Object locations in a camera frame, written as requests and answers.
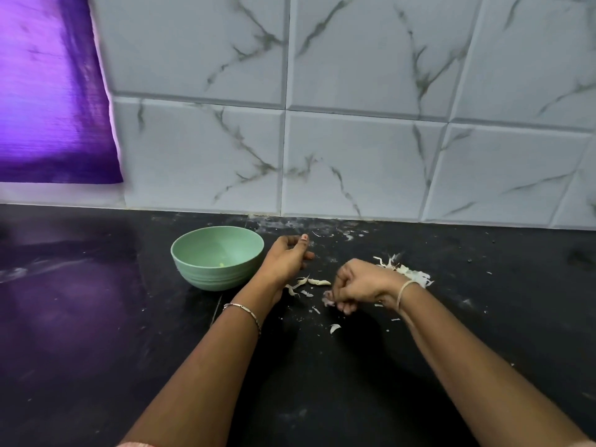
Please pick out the person's right hand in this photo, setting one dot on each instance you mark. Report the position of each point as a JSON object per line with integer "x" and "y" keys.
{"x": 361, "y": 284}

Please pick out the person's left hand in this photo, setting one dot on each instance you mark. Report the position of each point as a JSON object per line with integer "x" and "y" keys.
{"x": 284, "y": 263}

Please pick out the mint green bowl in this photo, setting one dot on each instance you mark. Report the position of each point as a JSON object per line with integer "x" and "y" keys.
{"x": 217, "y": 257}

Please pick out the person's right forearm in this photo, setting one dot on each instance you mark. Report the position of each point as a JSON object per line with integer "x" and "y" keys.
{"x": 493, "y": 372}

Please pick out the person's left forearm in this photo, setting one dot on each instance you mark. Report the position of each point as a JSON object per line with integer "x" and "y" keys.
{"x": 191, "y": 386}

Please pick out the small fallen garlic piece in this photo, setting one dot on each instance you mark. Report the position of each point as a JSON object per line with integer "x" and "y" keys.
{"x": 334, "y": 327}

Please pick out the purple cloth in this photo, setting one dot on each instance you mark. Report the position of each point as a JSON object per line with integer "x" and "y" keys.
{"x": 51, "y": 88}

